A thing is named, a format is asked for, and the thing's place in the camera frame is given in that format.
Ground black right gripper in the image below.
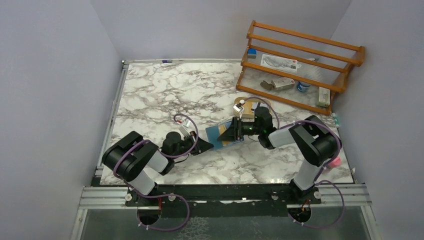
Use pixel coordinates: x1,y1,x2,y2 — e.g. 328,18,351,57
217,116,262,142

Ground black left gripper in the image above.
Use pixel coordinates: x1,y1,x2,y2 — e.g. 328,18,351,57
172,130,214,159

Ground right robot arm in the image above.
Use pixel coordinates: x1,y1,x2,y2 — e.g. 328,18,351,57
217,106,342,204

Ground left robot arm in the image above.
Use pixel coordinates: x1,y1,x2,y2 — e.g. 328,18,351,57
101,131,214,206

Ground gold card with stripe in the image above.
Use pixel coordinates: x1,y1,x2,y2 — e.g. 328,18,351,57
242,100,257,119

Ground cream oval tray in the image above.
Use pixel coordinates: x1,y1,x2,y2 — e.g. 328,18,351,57
233,97,272,119

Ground olive tape dispenser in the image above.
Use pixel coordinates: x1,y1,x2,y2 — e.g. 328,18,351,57
260,81,274,91

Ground grey stapler box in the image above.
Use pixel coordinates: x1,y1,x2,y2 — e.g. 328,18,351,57
271,77,295,91

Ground blue grey eraser block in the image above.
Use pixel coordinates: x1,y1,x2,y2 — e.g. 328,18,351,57
247,48,257,59

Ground white printed flat package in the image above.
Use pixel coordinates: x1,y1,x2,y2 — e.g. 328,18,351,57
260,54,302,73

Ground orange wooden shelf rack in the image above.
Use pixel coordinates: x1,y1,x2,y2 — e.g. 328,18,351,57
235,20,365,115

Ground green white small box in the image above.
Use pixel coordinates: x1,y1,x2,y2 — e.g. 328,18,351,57
316,87,331,108

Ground green white tube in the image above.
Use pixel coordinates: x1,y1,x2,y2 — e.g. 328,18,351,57
331,112,340,129

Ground pink small bottle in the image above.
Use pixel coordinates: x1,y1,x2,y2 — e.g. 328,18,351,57
327,156,342,169

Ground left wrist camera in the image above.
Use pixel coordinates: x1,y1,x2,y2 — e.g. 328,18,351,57
179,118,192,131

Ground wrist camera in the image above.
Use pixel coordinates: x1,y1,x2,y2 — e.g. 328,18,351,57
179,118,192,131
233,99,245,118

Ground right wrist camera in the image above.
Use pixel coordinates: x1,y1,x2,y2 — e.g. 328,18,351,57
233,99,245,118

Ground aluminium frame rail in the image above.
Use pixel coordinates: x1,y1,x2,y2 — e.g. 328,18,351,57
71,59,382,240

